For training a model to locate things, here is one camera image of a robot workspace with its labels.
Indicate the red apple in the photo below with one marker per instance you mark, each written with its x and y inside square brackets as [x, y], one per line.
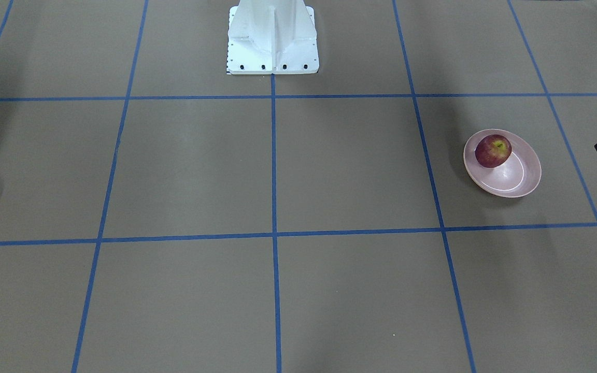
[493, 150]

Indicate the pink plate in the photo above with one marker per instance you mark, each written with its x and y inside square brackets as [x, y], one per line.
[517, 177]

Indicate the white pedestal column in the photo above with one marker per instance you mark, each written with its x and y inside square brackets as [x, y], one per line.
[272, 37]

